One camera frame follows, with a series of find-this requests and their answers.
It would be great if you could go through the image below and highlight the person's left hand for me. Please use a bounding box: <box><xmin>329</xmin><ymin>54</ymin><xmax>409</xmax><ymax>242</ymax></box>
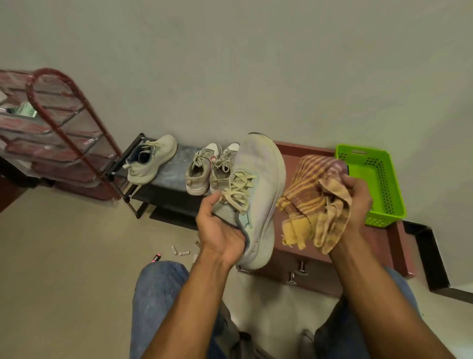
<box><xmin>196</xmin><ymin>192</ymin><xmax>248</xmax><ymax>269</ymax></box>

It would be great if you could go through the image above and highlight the red-brown drawer cabinet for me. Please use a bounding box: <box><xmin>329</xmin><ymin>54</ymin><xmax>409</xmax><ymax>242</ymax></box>
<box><xmin>236</xmin><ymin>141</ymin><xmax>416</xmax><ymax>298</ymax></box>

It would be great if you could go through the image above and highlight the striped yellow cleaning cloth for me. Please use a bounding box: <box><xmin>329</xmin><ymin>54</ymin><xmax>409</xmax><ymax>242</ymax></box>
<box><xmin>276</xmin><ymin>154</ymin><xmax>352</xmax><ymax>255</ymax></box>

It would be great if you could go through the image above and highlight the green white packet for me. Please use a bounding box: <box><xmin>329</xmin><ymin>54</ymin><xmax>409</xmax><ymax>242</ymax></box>
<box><xmin>7</xmin><ymin>102</ymin><xmax>37</xmax><ymax>118</ymax></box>

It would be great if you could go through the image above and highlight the black shoe rack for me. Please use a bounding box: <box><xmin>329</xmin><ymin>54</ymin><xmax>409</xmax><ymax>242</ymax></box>
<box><xmin>103</xmin><ymin>133</ymin><xmax>230</xmax><ymax>232</ymax></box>

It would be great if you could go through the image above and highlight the red metal rack plastic-wrapped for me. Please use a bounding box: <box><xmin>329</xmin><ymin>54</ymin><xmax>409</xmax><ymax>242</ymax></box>
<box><xmin>0</xmin><ymin>68</ymin><xmax>123</xmax><ymax>202</ymax></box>

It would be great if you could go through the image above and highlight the white pink sneaker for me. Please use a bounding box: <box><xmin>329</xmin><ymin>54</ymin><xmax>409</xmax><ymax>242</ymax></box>
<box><xmin>185</xmin><ymin>143</ymin><xmax>222</xmax><ymax>196</ymax></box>
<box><xmin>209</xmin><ymin>143</ymin><xmax>241</xmax><ymax>195</ymax></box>

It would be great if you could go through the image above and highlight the person's right leg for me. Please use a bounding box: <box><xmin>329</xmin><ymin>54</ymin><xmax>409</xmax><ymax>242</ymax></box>
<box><xmin>314</xmin><ymin>267</ymin><xmax>422</xmax><ymax>359</ymax></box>

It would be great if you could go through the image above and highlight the black stool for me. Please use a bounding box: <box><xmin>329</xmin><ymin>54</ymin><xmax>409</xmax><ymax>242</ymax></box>
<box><xmin>238</xmin><ymin>331</ymin><xmax>274</xmax><ymax>359</ymax></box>

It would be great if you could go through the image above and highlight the grey-blue sneaker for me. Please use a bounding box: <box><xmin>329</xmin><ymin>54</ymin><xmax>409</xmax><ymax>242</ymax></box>
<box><xmin>124</xmin><ymin>134</ymin><xmax>178</xmax><ymax>185</ymax></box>
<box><xmin>210</xmin><ymin>132</ymin><xmax>287</xmax><ymax>271</ymax></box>

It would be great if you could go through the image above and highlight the person's right hand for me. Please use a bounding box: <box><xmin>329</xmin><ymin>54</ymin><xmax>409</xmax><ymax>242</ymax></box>
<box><xmin>338</xmin><ymin>174</ymin><xmax>374</xmax><ymax>241</ymax></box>

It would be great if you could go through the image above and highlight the green plastic basket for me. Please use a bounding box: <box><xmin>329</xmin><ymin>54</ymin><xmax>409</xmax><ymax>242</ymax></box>
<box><xmin>334</xmin><ymin>144</ymin><xmax>407</xmax><ymax>228</ymax></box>

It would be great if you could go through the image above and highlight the person's left forearm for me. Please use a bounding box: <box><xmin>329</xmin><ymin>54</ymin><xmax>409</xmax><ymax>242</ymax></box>
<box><xmin>142</xmin><ymin>255</ymin><xmax>237</xmax><ymax>359</ymax></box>

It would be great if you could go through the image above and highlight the person's grey slipper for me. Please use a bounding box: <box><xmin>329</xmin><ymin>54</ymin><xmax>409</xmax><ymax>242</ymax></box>
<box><xmin>299</xmin><ymin>329</ymin><xmax>317</xmax><ymax>359</ymax></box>
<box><xmin>216</xmin><ymin>301</ymin><xmax>241</xmax><ymax>359</ymax></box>

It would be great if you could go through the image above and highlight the person's right forearm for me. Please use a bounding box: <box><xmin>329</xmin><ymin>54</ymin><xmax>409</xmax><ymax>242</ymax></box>
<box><xmin>329</xmin><ymin>229</ymin><xmax>457</xmax><ymax>359</ymax></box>

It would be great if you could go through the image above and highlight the black baseboard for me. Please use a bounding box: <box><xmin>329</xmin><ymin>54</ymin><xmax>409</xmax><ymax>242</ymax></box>
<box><xmin>403</xmin><ymin>220</ymin><xmax>473</xmax><ymax>305</ymax></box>

